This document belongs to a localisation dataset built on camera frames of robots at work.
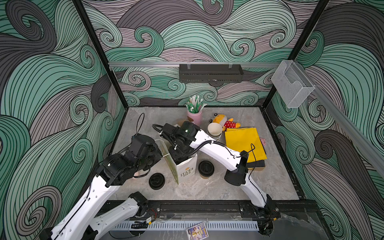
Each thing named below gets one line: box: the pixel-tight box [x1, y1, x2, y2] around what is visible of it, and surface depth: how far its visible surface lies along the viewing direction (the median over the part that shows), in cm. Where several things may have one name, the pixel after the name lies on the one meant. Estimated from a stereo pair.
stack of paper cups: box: [207, 122, 223, 141], surface depth 87 cm
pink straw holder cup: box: [187, 110, 203, 127], surface depth 102 cm
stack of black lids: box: [149, 172, 166, 190], surface depth 81 cm
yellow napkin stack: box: [224, 127, 268, 163], surface depth 95 cm
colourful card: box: [186, 222, 209, 240], surface depth 67 cm
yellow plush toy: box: [209, 113, 241, 131], surface depth 106 cm
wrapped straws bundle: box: [186, 95, 207, 114], surface depth 100 cm
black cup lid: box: [198, 160, 215, 177], surface depth 79 cm
